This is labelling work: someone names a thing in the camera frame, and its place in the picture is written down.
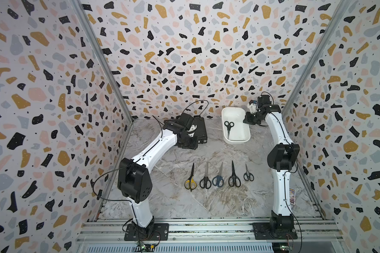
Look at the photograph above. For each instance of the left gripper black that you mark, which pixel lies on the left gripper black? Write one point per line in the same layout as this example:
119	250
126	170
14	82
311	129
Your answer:
193	146

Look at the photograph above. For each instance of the white plastic storage box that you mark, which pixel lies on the white plastic storage box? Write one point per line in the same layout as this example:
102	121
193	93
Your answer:
240	133

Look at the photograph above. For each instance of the yellow handled scissors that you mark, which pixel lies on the yellow handled scissors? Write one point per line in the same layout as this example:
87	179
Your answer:
190	183

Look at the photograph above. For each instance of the black handled steel scissors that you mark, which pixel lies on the black handled steel scissors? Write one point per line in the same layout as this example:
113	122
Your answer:
205	182

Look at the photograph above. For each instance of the blue handled scissors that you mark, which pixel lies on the blue handled scissors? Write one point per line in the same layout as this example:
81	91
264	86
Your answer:
218	180

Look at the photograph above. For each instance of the long all-black scissors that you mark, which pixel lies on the long all-black scissors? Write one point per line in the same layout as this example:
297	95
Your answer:
234	180

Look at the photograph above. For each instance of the small black thin scissors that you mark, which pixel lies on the small black thin scissors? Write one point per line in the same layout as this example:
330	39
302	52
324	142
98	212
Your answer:
248	176

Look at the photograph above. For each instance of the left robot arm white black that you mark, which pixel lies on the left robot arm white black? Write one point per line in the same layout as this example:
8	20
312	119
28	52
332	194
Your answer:
134	175

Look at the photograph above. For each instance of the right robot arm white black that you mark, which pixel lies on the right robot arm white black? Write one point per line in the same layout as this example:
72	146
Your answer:
280	159

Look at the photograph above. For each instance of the black ribbed hard case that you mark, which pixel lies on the black ribbed hard case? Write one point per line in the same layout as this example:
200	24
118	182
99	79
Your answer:
198	128

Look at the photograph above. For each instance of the colourful card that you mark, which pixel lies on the colourful card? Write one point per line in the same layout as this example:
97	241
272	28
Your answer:
292	195

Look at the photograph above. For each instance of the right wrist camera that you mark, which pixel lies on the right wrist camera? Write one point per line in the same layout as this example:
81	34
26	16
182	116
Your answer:
253	106

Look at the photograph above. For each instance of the right corner aluminium post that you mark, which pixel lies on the right corner aluminium post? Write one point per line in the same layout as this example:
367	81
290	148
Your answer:
333	24

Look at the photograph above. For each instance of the corner aluminium post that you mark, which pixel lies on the corner aluminium post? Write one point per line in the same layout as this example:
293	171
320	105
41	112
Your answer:
333	24
92	39

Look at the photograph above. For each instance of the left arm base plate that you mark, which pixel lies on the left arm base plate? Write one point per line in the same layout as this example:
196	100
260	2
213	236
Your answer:
154	231

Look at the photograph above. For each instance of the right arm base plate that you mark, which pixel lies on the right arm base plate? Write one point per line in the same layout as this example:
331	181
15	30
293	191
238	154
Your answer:
264	231

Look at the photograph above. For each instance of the aluminium mounting rail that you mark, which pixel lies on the aluminium mounting rail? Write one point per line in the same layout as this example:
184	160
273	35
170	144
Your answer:
211	235

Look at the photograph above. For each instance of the left corner aluminium post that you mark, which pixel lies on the left corner aluminium post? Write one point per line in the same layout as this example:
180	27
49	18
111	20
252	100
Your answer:
92	39

